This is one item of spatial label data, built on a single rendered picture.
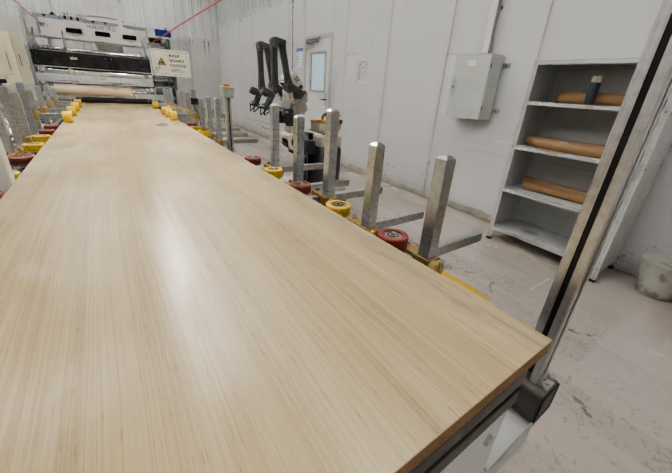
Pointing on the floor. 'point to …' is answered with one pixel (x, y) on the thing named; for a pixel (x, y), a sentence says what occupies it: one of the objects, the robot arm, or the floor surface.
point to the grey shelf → (572, 74)
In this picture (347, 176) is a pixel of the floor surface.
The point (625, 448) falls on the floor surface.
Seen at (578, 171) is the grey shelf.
